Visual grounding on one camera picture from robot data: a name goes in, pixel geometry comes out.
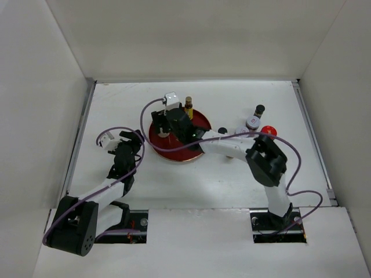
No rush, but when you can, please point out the tall amber gold-cap bottle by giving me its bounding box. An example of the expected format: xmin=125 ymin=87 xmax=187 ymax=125
xmin=184 ymin=96 xmax=193 ymax=120

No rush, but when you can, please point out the white-lid jar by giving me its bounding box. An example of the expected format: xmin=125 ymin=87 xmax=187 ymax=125
xmin=245 ymin=115 xmax=260 ymax=131
xmin=234 ymin=126 xmax=249 ymax=138

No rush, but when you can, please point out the small black-cap dark bottle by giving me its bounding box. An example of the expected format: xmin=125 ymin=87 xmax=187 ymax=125
xmin=253 ymin=104 xmax=265 ymax=119

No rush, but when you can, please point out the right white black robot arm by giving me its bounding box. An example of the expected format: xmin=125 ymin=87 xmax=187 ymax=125
xmin=151 ymin=108 xmax=292 ymax=229

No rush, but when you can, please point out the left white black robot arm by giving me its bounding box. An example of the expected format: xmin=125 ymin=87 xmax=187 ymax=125
xmin=42 ymin=128 xmax=145 ymax=257

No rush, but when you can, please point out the round red lacquer tray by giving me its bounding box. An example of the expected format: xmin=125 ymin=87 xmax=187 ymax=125
xmin=148 ymin=107 xmax=212 ymax=163

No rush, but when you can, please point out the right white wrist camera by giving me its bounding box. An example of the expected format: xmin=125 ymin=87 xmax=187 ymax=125
xmin=163 ymin=92 xmax=180 ymax=111

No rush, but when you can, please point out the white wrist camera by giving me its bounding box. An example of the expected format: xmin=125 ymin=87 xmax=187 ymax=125
xmin=163 ymin=92 xmax=180 ymax=111
xmin=97 ymin=131 xmax=121 ymax=152

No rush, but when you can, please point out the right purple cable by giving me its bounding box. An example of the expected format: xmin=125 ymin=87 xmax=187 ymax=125
xmin=140 ymin=97 xmax=324 ymax=232

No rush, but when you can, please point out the purple cable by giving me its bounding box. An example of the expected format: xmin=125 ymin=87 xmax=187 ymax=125
xmin=140 ymin=97 xmax=324 ymax=232
xmin=42 ymin=127 xmax=146 ymax=246

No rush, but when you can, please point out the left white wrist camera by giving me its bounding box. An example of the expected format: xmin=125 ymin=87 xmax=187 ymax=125
xmin=97 ymin=131 xmax=121 ymax=152

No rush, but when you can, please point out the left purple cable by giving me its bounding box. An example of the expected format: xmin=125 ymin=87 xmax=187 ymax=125
xmin=42 ymin=127 xmax=146 ymax=246

